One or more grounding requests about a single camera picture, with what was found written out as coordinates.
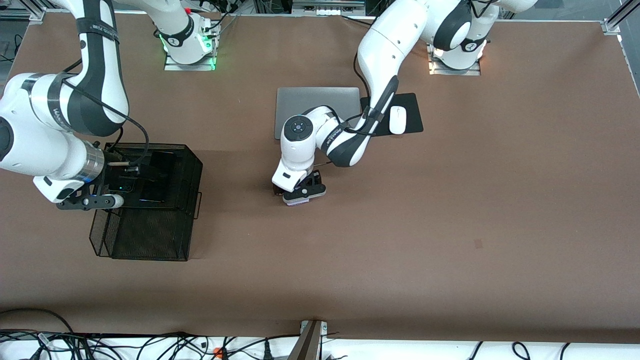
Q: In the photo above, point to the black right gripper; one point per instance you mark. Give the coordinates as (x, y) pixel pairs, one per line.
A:
(114, 175)

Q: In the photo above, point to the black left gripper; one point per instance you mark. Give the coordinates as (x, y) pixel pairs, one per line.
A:
(277, 190)

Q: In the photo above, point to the small black flip phone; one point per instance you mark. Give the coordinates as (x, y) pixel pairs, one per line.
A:
(122, 187)

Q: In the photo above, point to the lavender flip phone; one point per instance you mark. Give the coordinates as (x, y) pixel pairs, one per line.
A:
(297, 203)

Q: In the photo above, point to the long black smartphone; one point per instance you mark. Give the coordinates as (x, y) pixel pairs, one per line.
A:
(162, 190)

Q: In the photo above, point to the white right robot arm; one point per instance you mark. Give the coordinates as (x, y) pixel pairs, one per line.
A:
(40, 145)

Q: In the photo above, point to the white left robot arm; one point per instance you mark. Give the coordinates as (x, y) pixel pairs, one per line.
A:
(390, 50)

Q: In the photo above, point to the silver closed laptop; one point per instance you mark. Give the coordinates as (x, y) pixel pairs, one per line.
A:
(320, 97)

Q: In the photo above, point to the white computer mouse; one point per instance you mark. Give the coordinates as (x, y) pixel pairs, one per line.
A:
(398, 120)

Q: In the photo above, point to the black mouse pad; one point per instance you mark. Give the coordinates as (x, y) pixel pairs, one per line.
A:
(412, 125)

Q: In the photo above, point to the white power strip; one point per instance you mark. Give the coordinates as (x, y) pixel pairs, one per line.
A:
(327, 10)

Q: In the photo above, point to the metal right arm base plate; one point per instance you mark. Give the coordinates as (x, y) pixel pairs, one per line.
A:
(190, 67)

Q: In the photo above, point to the grey metal camera post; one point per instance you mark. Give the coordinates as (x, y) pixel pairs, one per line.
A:
(307, 345)

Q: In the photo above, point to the aluminium frame corner profile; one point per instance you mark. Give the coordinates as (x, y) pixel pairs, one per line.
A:
(35, 15)
(612, 25)

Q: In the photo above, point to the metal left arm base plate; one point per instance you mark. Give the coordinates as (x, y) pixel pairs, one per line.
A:
(440, 71)

